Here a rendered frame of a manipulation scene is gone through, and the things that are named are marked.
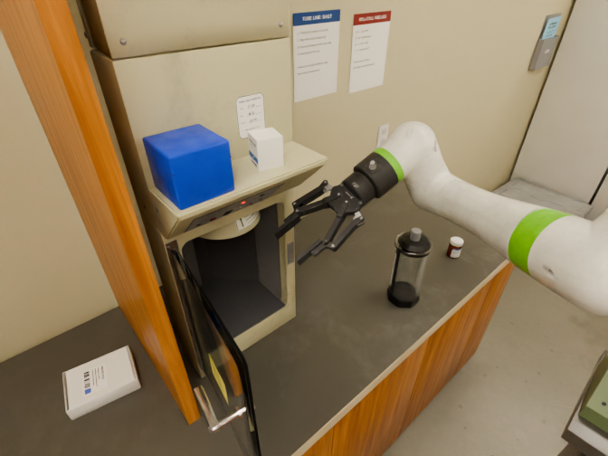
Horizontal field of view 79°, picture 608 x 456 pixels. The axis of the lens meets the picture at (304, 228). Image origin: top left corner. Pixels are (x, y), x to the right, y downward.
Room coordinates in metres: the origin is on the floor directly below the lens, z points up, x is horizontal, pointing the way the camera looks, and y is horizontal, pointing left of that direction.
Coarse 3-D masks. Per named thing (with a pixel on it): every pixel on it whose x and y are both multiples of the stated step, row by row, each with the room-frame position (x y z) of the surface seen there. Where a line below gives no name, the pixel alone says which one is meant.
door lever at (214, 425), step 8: (200, 392) 0.36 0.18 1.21; (200, 400) 0.34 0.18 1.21; (208, 400) 0.34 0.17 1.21; (208, 408) 0.33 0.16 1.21; (208, 416) 0.31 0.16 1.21; (232, 416) 0.31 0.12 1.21; (240, 416) 0.31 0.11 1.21; (208, 424) 0.30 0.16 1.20; (216, 424) 0.30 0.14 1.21; (224, 424) 0.30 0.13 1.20; (216, 432) 0.29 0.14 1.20
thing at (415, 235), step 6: (414, 228) 0.85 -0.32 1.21; (402, 234) 0.86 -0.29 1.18; (408, 234) 0.86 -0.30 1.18; (414, 234) 0.83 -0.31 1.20; (420, 234) 0.83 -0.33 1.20; (402, 240) 0.83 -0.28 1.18; (408, 240) 0.83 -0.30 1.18; (414, 240) 0.82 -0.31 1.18; (420, 240) 0.83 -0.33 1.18; (426, 240) 0.83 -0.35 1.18; (402, 246) 0.82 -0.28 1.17; (408, 246) 0.81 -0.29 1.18; (414, 246) 0.80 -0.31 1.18; (420, 246) 0.80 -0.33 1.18; (426, 246) 0.81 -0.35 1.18
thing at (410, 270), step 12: (396, 240) 0.85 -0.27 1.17; (408, 252) 0.79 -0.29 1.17; (420, 252) 0.79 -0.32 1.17; (408, 264) 0.80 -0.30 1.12; (420, 264) 0.79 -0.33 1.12; (396, 276) 0.81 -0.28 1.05; (408, 276) 0.79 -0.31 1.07; (420, 276) 0.80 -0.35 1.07; (396, 288) 0.81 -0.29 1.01; (408, 288) 0.79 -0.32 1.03; (408, 300) 0.79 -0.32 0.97
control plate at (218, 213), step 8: (264, 192) 0.60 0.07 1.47; (272, 192) 0.64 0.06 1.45; (248, 200) 0.59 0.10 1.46; (256, 200) 0.63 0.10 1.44; (224, 208) 0.54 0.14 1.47; (232, 208) 0.58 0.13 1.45; (208, 216) 0.53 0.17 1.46; (216, 216) 0.57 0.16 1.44; (192, 224) 0.52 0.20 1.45; (200, 224) 0.56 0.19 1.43
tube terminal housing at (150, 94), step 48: (96, 48) 0.65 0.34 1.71; (240, 48) 0.69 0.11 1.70; (288, 48) 0.75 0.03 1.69; (144, 96) 0.57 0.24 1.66; (192, 96) 0.62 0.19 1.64; (240, 96) 0.68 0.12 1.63; (288, 96) 0.75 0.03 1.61; (240, 144) 0.67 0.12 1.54; (144, 192) 0.57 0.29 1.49; (288, 192) 0.75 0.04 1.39; (288, 240) 0.74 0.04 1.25; (288, 288) 0.74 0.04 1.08; (240, 336) 0.63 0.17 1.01
